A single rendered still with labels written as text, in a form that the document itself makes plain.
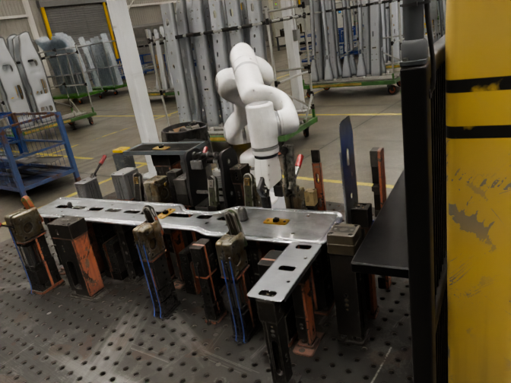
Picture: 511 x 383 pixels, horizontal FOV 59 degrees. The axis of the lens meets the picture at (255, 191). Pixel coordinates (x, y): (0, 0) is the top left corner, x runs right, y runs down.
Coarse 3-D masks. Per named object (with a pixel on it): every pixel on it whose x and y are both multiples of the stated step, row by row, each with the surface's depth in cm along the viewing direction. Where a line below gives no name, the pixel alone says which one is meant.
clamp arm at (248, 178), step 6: (246, 174) 168; (246, 180) 168; (252, 180) 168; (246, 186) 169; (252, 186) 168; (246, 192) 169; (252, 192) 168; (246, 198) 170; (252, 198) 169; (246, 204) 170; (252, 204) 169
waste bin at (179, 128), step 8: (168, 128) 490; (176, 128) 472; (184, 128) 472; (192, 128) 479; (200, 128) 462; (168, 136) 460; (176, 136) 456; (184, 136) 456; (192, 136) 458; (200, 136) 464; (208, 136) 486; (208, 144) 480; (184, 168) 472; (208, 168) 485
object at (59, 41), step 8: (40, 40) 1509; (48, 40) 1514; (56, 40) 1475; (64, 40) 1447; (72, 40) 1469; (48, 48) 1514; (56, 48) 1506; (72, 48) 1469; (64, 56) 1526; (80, 56) 1491; (56, 64) 1553; (64, 64) 1543; (72, 64) 1518; (56, 72) 1584; (64, 72) 1545; (56, 80) 1585; (72, 80) 1550; (80, 80) 1523; (88, 80) 1515; (64, 88) 1590; (72, 88) 1567; (80, 88) 1540; (88, 88) 1515
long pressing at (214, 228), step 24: (48, 216) 193; (72, 216) 187; (96, 216) 182; (120, 216) 178; (168, 216) 170; (192, 216) 167; (216, 216) 163; (264, 216) 156; (288, 216) 153; (312, 216) 150; (336, 216) 148; (264, 240) 141; (288, 240) 137; (312, 240) 134
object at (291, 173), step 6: (288, 144) 156; (282, 150) 154; (288, 150) 155; (288, 156) 157; (288, 162) 158; (294, 162) 158; (288, 168) 158; (294, 168) 158; (288, 174) 159; (294, 174) 158; (288, 180) 159; (294, 180) 158; (288, 192) 161
